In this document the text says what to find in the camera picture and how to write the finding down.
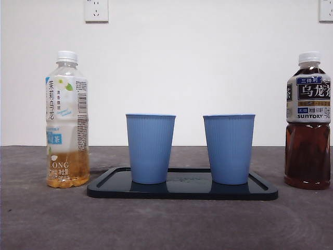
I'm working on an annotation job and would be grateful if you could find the jasmine tea bottle white label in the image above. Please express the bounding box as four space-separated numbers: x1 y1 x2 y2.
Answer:
45 50 91 189

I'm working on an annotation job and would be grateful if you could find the dark oolong tea bottle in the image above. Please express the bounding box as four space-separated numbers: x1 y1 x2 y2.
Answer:
283 51 333 191

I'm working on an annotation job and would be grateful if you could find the blue ribbed plastic cup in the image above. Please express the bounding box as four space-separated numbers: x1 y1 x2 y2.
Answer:
202 113 256 185
125 113 176 185

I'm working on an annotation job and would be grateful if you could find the dark blue rectangular tray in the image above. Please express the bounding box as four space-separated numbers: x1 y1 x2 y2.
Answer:
86 167 279 201

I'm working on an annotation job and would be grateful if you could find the white wall socket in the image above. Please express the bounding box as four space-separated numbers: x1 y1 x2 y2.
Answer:
83 0 109 22
318 0 333 22

